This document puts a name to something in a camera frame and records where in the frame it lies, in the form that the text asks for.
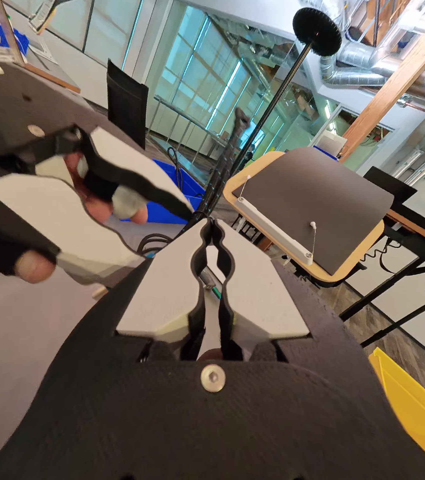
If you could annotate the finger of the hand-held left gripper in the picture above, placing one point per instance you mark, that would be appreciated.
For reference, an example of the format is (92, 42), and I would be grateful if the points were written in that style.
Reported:
(122, 161)
(47, 217)

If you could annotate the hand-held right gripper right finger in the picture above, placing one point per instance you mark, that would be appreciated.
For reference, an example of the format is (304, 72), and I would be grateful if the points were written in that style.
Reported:
(268, 300)

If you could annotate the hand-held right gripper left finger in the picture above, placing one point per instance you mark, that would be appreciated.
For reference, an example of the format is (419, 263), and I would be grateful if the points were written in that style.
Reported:
(156, 300)

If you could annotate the blue plastic bin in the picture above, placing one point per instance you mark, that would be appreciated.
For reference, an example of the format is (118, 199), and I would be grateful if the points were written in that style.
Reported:
(171, 195)

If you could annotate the yellow plastic bin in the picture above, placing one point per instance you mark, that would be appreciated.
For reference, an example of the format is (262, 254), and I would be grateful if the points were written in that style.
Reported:
(415, 412)

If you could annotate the person's left hand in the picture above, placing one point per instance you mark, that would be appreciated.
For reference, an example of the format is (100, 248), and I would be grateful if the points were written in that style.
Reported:
(104, 206)

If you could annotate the black high-back chair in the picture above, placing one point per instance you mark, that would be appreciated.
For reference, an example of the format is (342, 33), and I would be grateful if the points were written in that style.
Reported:
(126, 97)

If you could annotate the black wood-edged board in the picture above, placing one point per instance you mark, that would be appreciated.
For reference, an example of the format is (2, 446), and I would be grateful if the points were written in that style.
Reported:
(325, 202)

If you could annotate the black floor lamp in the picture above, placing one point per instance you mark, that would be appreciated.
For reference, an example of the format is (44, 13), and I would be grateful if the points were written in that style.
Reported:
(317, 30)

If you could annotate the silver ceiling duct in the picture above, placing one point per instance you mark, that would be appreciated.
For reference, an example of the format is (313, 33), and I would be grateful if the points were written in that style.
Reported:
(370, 45)

